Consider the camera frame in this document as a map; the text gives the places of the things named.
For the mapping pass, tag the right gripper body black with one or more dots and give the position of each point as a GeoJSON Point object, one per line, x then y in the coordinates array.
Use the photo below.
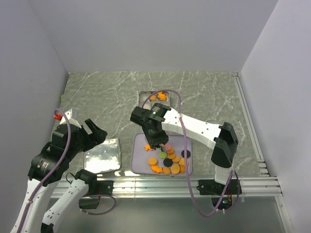
{"type": "Point", "coordinates": [155, 139]}

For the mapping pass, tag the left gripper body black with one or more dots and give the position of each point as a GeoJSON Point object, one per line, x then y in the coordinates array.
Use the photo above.
{"type": "Point", "coordinates": [85, 141]}

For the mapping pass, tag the orange pineapple cookie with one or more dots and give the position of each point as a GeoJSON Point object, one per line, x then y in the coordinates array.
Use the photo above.
{"type": "Point", "coordinates": [161, 96]}

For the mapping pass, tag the metal tongs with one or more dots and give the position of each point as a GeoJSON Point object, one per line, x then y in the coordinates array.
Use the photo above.
{"type": "Point", "coordinates": [161, 147]}

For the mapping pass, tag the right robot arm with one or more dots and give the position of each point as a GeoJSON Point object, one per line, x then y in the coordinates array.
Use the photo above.
{"type": "Point", "coordinates": [222, 139]}

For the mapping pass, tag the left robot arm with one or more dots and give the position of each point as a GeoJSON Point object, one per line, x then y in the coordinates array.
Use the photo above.
{"type": "Point", "coordinates": [47, 168]}

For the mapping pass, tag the orange fish cookie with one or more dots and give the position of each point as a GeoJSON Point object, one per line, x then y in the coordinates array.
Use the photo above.
{"type": "Point", "coordinates": [157, 169]}
{"type": "Point", "coordinates": [147, 147]}

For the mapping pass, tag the pink round cookie lower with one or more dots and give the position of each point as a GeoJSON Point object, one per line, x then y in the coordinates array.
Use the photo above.
{"type": "Point", "coordinates": [168, 147]}

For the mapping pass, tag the green round cookie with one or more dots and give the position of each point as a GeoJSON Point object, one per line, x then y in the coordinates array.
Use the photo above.
{"type": "Point", "coordinates": [162, 155]}

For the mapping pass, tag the orange round waffle cookie left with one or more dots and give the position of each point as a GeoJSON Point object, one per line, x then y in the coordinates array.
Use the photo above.
{"type": "Point", "coordinates": [152, 161]}

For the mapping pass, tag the orange round waffle cookie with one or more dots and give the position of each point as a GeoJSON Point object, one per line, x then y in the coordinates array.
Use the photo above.
{"type": "Point", "coordinates": [152, 161]}
{"type": "Point", "coordinates": [175, 169]}

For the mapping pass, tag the lilac plastic tray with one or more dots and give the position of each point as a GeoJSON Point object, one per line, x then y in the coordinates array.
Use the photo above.
{"type": "Point", "coordinates": [139, 158]}

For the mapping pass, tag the black sandwich cookie centre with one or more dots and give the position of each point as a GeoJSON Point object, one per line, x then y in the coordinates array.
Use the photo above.
{"type": "Point", "coordinates": [167, 162]}

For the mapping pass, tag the black sandwich cookie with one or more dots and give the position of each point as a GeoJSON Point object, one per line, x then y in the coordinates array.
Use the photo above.
{"type": "Point", "coordinates": [167, 162]}
{"type": "Point", "coordinates": [186, 153]}

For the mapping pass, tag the pink cookie tin box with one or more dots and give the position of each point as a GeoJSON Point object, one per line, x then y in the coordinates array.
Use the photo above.
{"type": "Point", "coordinates": [143, 99]}

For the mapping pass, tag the orange fish cookie bottom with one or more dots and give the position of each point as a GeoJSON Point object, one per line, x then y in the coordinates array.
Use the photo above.
{"type": "Point", "coordinates": [157, 169]}

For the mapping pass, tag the black sandwich cookie right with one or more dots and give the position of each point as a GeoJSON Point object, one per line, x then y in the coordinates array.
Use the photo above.
{"type": "Point", "coordinates": [186, 153]}

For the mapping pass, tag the orange round waffle cookie bottom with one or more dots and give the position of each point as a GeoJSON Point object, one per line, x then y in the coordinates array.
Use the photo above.
{"type": "Point", "coordinates": [175, 169]}

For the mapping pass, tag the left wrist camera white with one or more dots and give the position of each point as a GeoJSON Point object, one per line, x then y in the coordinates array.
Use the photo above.
{"type": "Point", "coordinates": [70, 114]}

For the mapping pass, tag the aluminium rail frame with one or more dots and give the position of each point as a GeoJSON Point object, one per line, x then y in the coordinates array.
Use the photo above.
{"type": "Point", "coordinates": [162, 204]}

